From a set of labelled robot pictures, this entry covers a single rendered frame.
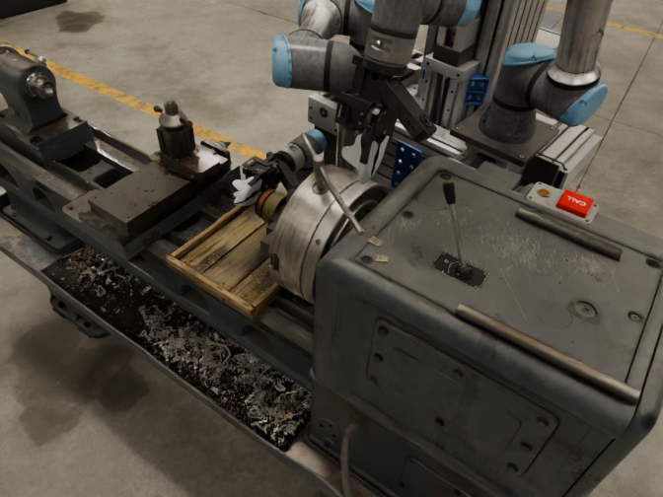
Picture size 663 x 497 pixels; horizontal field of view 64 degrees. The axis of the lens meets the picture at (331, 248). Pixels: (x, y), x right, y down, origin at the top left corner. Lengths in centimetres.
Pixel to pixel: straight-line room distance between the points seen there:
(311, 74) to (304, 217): 35
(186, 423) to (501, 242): 152
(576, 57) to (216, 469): 172
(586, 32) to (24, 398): 224
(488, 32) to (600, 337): 99
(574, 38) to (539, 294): 59
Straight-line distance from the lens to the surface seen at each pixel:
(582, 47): 132
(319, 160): 107
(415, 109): 88
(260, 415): 155
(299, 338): 131
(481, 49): 170
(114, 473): 219
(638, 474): 243
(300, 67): 128
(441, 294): 92
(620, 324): 99
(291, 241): 111
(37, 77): 197
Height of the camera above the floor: 193
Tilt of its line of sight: 44 degrees down
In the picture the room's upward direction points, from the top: 4 degrees clockwise
